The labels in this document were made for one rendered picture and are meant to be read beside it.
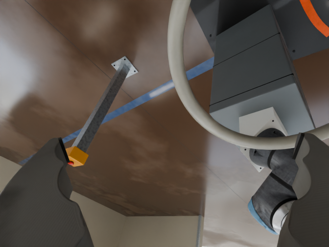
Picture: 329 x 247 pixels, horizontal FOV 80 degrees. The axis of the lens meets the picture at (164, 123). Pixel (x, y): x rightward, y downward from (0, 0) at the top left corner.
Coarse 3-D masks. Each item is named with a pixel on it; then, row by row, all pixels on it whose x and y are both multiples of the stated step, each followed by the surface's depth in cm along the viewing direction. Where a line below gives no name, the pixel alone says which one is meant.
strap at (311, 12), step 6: (300, 0) 127; (306, 0) 126; (306, 6) 128; (312, 6) 128; (306, 12) 131; (312, 12) 130; (312, 18) 132; (318, 18) 132; (318, 24) 134; (324, 24) 134; (324, 30) 136
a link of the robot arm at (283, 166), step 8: (280, 152) 80; (288, 152) 77; (272, 160) 82; (280, 160) 79; (288, 160) 76; (272, 168) 83; (280, 168) 77; (288, 168) 75; (296, 168) 73; (272, 176) 79; (280, 176) 76; (288, 176) 74; (288, 184) 73
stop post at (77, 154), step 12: (120, 60) 192; (120, 72) 186; (132, 72) 200; (120, 84) 182; (108, 96) 167; (96, 108) 158; (108, 108) 164; (96, 120) 151; (84, 132) 141; (84, 144) 138; (72, 156) 127; (84, 156) 134
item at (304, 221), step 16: (304, 144) 10; (320, 144) 9; (304, 160) 8; (320, 160) 8; (304, 176) 8; (320, 176) 8; (304, 192) 8; (320, 192) 7; (304, 208) 6; (320, 208) 6; (288, 224) 6; (304, 224) 6; (320, 224) 6; (288, 240) 6; (304, 240) 6; (320, 240) 6
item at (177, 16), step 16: (176, 0) 33; (176, 16) 34; (176, 32) 35; (176, 48) 36; (176, 64) 38; (176, 80) 40; (192, 96) 42; (192, 112) 43; (208, 128) 45; (224, 128) 46; (320, 128) 46; (240, 144) 47; (256, 144) 47; (272, 144) 47; (288, 144) 46
